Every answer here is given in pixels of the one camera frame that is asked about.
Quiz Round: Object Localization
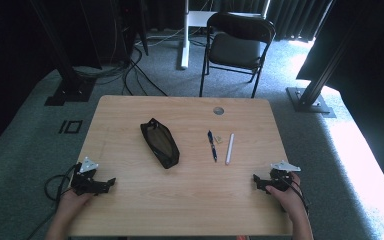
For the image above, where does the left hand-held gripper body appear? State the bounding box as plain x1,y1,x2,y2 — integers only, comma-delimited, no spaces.
70,156,100,196

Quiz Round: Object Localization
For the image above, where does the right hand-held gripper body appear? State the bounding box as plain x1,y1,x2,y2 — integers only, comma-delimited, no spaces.
268,160,302,192

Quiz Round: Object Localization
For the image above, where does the white pen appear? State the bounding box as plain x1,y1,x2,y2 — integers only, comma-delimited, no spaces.
224,133,236,166

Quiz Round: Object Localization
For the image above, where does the blue pen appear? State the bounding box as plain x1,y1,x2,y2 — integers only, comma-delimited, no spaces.
207,129,218,164

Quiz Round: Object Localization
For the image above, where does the black mesh pencil case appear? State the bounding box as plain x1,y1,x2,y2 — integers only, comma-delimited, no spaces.
139,117,181,170

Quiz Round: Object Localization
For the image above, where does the person's left hand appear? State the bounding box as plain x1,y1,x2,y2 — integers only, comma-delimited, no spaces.
57,190,95,218

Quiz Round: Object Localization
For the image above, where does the person's right hand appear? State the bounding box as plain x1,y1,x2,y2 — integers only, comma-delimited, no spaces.
265,171,306,222

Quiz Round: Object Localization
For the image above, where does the black metal stand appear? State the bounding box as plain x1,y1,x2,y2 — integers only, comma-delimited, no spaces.
29,0,96,107
285,0,371,119

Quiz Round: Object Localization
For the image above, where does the black folding chair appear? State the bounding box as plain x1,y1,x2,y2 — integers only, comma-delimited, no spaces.
198,12,277,99

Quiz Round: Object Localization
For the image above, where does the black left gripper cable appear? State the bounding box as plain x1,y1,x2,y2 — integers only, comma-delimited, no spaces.
26,163,81,240

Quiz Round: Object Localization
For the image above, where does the bundle of black floor cables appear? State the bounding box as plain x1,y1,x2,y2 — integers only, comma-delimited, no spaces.
73,43,169,98

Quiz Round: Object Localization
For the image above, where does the white floor cable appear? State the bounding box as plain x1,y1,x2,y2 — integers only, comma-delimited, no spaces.
135,27,185,48

